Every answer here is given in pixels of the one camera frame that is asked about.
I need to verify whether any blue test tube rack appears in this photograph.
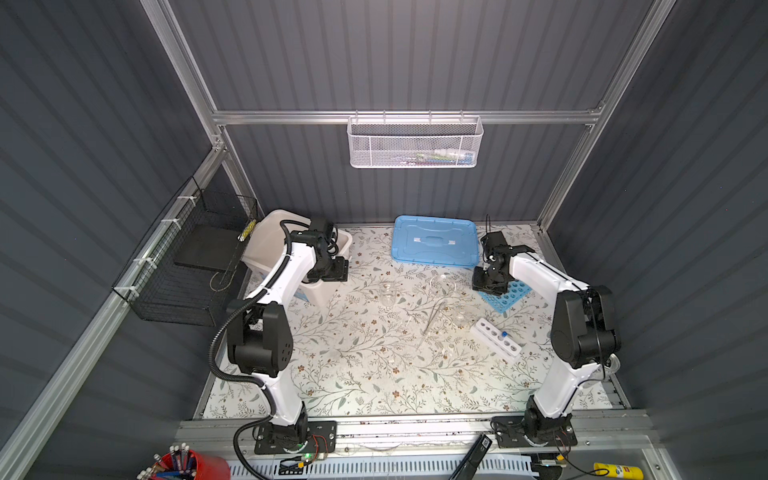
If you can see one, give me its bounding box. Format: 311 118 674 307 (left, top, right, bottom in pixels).
478 280 532 314

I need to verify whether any small white tube rack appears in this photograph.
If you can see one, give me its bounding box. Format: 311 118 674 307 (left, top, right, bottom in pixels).
470 318 522 362

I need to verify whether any clear glass beaker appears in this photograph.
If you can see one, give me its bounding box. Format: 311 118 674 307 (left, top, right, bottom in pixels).
379 282 399 310

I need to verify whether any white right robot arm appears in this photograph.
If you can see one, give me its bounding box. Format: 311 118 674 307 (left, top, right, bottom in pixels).
472 231 621 446

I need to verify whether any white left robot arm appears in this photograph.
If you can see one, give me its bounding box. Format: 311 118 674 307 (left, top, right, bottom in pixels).
208 217 349 450

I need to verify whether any clear glass flask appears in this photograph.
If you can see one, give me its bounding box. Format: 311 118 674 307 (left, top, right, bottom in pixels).
427 270 463 306

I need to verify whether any blue plastic box lid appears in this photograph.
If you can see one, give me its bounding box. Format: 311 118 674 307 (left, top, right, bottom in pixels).
391 215 480 268

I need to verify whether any black flat device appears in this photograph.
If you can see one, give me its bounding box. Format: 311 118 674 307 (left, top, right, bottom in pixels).
449 434 492 480

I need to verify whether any red cup of pens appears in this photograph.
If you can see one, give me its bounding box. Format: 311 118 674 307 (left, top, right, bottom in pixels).
136 443 232 480

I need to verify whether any white wire mesh basket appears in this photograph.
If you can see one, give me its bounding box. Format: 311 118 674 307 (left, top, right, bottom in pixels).
346 114 484 169

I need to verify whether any black wire wall basket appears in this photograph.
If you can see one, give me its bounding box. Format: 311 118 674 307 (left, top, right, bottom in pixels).
113 178 261 327

